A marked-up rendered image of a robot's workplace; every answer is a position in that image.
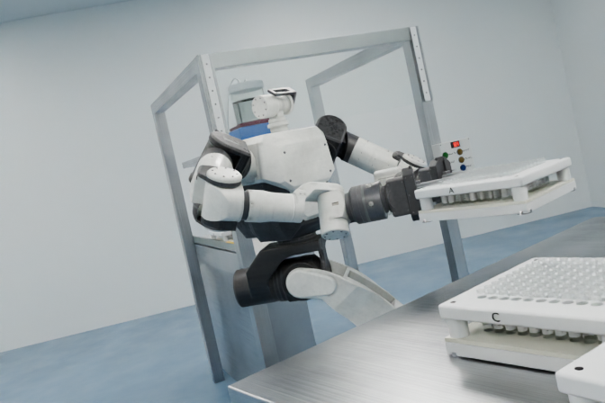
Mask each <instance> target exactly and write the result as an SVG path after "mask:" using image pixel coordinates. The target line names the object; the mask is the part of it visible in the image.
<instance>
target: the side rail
mask: <svg viewBox="0 0 605 403"><path fill-rule="evenodd" d="M193 239H194V242H195V243H200V244H204V245H208V246H217V247H221V248H225V249H229V250H234V251H236V249H235V245H234V244H231V243H226V242H227V241H222V240H217V239H211V238H206V237H196V236H193Z"/></svg>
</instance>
